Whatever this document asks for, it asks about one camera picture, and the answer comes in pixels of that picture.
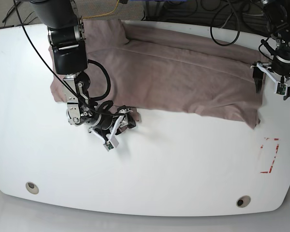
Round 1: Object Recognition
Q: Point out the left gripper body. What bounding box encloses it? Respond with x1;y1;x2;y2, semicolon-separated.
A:
250;61;290;93

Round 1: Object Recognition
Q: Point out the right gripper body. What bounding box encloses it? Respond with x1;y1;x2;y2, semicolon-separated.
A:
88;107;133;146

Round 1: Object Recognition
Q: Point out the mauve t-shirt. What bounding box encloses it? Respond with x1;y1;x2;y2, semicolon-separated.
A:
48;19;268;131

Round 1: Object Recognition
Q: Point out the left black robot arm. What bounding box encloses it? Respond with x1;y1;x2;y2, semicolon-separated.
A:
251;0;290;100

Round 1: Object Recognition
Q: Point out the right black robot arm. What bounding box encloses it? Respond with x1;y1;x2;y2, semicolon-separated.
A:
30;0;136;150

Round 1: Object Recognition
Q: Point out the red tape rectangle marking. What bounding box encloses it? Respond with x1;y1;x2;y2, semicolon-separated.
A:
258;137;280;174

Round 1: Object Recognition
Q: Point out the left table grommet hole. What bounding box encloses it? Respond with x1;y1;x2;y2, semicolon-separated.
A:
26;182;39;195

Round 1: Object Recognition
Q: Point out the table grommet hole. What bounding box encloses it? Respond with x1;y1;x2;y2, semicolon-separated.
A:
236;195;251;208
26;182;39;195

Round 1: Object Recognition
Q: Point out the right table grommet hole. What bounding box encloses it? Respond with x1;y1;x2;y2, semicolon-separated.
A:
236;195;251;208

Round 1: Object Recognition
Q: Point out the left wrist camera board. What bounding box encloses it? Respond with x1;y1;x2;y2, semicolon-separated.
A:
276;82;288;96

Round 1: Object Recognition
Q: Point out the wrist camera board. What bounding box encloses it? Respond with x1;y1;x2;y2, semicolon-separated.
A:
103;142;114;152
276;82;288;96

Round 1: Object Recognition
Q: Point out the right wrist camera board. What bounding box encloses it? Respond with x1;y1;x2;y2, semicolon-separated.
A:
103;142;114;152

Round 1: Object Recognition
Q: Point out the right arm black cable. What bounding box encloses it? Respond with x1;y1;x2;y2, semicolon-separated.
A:
87;59;112;102

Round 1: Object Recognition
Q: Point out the yellow cable on floor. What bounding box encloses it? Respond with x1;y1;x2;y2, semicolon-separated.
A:
83;0;119;20

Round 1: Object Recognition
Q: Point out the black floor cable left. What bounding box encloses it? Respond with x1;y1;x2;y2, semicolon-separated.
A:
2;0;24;25

